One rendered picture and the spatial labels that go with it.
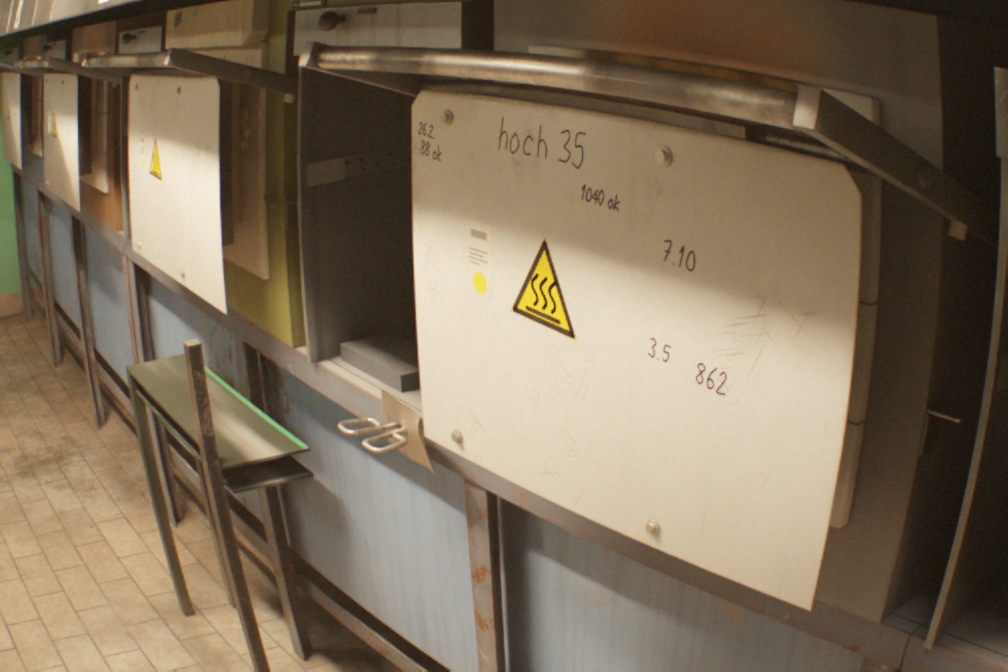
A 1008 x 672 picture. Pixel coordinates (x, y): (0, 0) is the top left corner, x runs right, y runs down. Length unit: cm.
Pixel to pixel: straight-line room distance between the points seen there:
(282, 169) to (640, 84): 112
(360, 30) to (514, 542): 74
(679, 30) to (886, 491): 50
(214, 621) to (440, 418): 150
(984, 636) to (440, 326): 76
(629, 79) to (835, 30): 24
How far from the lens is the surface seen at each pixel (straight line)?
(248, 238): 206
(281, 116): 191
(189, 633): 271
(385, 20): 156
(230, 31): 201
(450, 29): 143
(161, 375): 244
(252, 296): 212
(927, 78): 97
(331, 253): 190
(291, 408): 222
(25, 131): 438
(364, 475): 201
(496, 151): 120
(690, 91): 83
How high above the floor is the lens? 148
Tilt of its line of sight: 16 degrees down
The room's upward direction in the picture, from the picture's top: 1 degrees counter-clockwise
